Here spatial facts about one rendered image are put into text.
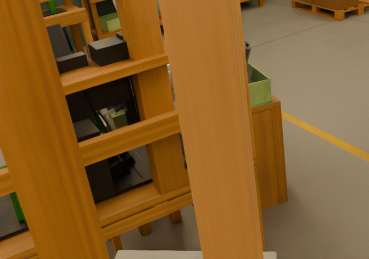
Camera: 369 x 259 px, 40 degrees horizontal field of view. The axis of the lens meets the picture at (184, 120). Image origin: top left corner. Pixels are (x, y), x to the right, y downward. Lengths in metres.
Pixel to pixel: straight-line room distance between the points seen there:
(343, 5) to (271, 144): 4.61
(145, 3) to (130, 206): 0.91
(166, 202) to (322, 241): 1.32
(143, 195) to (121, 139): 0.39
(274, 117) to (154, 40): 1.47
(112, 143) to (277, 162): 1.67
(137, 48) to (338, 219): 2.02
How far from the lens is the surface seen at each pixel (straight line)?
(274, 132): 3.41
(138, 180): 2.48
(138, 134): 2.13
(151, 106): 2.17
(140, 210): 2.38
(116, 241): 3.41
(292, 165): 4.14
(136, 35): 2.06
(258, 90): 3.24
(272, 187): 3.61
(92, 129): 2.28
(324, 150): 4.33
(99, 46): 2.10
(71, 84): 1.98
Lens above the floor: 2.18
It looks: 25 degrees down
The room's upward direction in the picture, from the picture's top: 9 degrees counter-clockwise
